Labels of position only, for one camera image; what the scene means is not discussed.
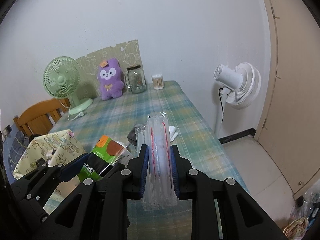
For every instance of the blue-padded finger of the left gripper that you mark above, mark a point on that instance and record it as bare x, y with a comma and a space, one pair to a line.
73, 168

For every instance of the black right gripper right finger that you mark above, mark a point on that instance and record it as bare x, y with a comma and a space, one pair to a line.
220, 209

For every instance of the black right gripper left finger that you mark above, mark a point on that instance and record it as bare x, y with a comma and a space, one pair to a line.
98, 209

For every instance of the clear plastic pack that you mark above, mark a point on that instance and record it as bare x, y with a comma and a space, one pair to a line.
159, 191

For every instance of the grey sock bundle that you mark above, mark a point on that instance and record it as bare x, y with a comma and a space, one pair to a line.
137, 135

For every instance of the cartoon patterned storage box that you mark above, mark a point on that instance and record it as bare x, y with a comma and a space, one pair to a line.
55, 148

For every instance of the white fan power plug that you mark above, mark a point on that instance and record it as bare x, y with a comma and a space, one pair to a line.
75, 116

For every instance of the wooden chair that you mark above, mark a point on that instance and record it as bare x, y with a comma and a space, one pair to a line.
41, 117

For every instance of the green desk fan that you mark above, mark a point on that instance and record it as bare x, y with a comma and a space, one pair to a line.
61, 79

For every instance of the beige door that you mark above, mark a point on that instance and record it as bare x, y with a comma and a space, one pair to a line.
289, 125

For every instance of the purple plush toy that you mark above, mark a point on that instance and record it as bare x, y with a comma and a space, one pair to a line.
109, 76

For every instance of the plaid tablecloth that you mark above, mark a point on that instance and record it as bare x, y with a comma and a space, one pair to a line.
195, 141

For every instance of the glass jar with lid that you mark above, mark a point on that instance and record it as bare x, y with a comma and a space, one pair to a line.
134, 79

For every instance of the cotton swab container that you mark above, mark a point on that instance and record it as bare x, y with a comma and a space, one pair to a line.
158, 82

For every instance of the patterned cardboard backboard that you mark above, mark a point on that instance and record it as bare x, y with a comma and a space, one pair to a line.
127, 54

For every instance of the white standing fan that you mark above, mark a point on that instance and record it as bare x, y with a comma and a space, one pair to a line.
240, 86

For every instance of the wall power socket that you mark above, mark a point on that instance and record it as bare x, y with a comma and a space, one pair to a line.
6, 131

